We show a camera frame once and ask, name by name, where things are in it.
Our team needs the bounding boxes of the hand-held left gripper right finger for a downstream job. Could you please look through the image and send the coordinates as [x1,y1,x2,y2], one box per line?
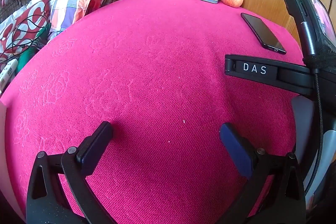
[220,123,307,224]

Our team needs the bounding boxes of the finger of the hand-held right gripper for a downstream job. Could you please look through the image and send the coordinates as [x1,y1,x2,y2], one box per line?
[224,54,279,82]

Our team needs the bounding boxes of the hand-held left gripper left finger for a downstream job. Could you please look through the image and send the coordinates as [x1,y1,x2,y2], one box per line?
[26,121,116,224]

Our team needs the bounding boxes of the black smartphone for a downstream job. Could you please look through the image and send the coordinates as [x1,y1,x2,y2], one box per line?
[241,13,287,55]

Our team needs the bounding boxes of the pink tablecloth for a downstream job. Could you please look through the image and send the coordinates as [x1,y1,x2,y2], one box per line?
[0,0,305,224]

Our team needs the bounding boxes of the green cloth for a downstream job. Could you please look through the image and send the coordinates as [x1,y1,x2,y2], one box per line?
[16,25,51,75]

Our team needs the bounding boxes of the white power strip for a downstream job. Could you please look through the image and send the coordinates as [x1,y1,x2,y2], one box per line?
[0,59,19,94]

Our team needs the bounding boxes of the checkered blanket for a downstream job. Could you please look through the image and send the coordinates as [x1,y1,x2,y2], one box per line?
[47,0,91,41]

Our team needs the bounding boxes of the white pillow with red print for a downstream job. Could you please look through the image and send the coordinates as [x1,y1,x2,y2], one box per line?
[0,0,63,56]

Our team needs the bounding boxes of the black braided cable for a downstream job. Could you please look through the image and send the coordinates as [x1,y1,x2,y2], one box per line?
[304,69,324,195]

